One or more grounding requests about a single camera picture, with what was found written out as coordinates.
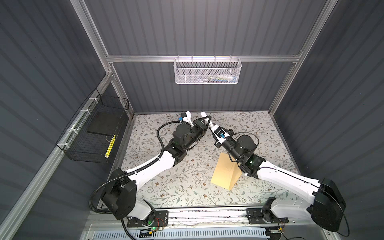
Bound pens in white basket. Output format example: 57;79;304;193
199;74;238;84

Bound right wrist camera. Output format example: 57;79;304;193
211;125;230;143

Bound yellow marker pen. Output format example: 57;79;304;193
105;135;116;159

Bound black corrugated cable conduit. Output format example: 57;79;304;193
88;120;187;240

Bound white vented cable tray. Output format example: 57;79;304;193
91;228;268;240

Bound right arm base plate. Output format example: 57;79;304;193
246;208;289;224

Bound floral table mat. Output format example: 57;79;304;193
121;112;299;208

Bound white wire mesh basket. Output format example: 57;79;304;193
173;58;242;85

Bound black foam pad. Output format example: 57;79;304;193
87;113;121;137

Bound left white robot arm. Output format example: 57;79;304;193
100;116;212;225

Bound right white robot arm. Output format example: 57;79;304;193
214;134;346;232

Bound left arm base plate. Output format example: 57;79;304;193
126;210;169;228

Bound black wire basket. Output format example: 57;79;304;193
56;91;130;164

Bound tan paper envelope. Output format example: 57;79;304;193
211;153;242;191

